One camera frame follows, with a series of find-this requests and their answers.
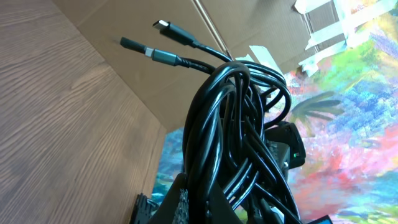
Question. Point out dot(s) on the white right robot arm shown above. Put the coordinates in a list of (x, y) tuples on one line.
[(286, 146)]

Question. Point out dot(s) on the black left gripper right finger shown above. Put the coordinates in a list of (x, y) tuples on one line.
[(219, 209)]

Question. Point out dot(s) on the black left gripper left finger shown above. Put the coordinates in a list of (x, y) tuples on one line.
[(175, 207)]

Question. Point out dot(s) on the colourful painted backdrop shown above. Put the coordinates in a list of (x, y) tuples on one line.
[(326, 140)]

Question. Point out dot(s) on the brown cardboard wall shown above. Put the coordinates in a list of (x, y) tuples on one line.
[(165, 90)]

